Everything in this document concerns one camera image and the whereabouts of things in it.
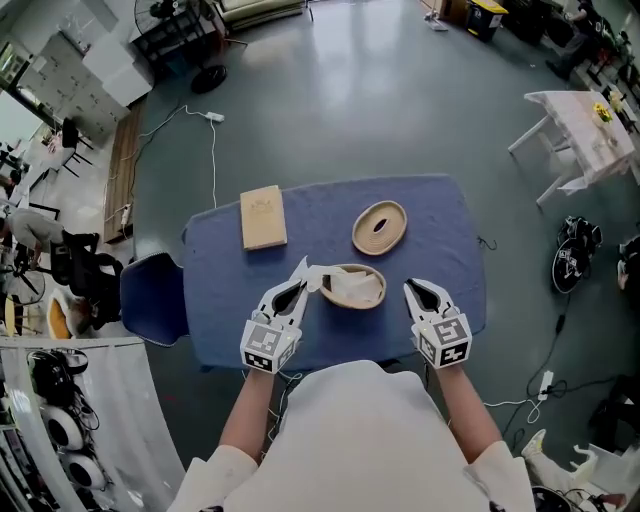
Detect person's right forearm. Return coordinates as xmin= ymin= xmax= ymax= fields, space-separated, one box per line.
xmin=435 ymin=367 xmax=504 ymax=464

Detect yellow seat chair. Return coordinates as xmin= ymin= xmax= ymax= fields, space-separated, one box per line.
xmin=47 ymin=294 xmax=85 ymax=340

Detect white round device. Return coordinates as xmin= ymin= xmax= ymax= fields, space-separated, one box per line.
xmin=44 ymin=405 xmax=86 ymax=450
xmin=64 ymin=452 xmax=106 ymax=494

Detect blue cloth covered table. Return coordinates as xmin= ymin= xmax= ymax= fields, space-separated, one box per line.
xmin=181 ymin=173 xmax=487 ymax=374

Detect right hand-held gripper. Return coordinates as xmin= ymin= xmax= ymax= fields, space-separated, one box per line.
xmin=403 ymin=277 xmax=475 ymax=372

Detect wooden platform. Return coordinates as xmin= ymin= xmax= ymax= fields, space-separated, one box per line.
xmin=103 ymin=99 xmax=147 ymax=245

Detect person's left forearm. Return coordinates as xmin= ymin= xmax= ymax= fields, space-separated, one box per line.
xmin=218 ymin=370 xmax=277 ymax=464

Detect black round floor device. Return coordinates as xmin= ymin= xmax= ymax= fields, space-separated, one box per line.
xmin=551 ymin=215 xmax=604 ymax=295

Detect woven oval basket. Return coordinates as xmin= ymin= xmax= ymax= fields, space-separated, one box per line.
xmin=318 ymin=263 xmax=388 ymax=310

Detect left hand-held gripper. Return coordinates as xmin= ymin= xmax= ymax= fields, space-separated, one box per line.
xmin=239 ymin=279 xmax=311 ymax=375

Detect white table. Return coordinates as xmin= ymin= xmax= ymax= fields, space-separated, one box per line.
xmin=508 ymin=90 xmax=640 ymax=207

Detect white power cable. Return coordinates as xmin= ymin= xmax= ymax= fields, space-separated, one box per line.
xmin=137 ymin=103 xmax=219 ymax=210

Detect black bin with yellow lid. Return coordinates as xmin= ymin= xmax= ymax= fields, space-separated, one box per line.
xmin=466 ymin=0 xmax=510 ymax=43

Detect grey locker cabinet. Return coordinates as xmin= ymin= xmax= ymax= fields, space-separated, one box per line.
xmin=19 ymin=32 xmax=131 ymax=136

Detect black standing fan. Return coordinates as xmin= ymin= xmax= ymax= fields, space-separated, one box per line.
xmin=133 ymin=0 xmax=229 ymax=95

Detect cardboard boxes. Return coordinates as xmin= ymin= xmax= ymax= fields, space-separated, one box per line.
xmin=419 ymin=0 xmax=469 ymax=16

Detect person's white shirt torso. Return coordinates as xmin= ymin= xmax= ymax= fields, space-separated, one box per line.
xmin=167 ymin=359 xmax=536 ymax=512

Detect black office chair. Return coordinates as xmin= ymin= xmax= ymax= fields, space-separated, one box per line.
xmin=49 ymin=232 xmax=124 ymax=331

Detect black dining chair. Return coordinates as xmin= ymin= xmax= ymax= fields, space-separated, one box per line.
xmin=60 ymin=118 xmax=95 ymax=177

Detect woven basket lid with hole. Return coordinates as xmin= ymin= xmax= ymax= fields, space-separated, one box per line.
xmin=351 ymin=200 xmax=409 ymax=257

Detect white plastic chair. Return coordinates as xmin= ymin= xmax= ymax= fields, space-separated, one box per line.
xmin=569 ymin=442 xmax=640 ymax=501

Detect tan flat cardboard box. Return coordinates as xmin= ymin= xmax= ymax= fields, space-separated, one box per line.
xmin=239 ymin=184 xmax=289 ymax=252

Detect blue plastic chair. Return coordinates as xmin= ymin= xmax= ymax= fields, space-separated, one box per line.
xmin=119 ymin=251 xmax=192 ymax=347

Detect white boxes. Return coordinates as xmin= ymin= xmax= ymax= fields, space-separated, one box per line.
xmin=82 ymin=37 xmax=154 ymax=107

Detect black helmet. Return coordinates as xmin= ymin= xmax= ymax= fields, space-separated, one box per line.
xmin=29 ymin=351 xmax=76 ymax=406

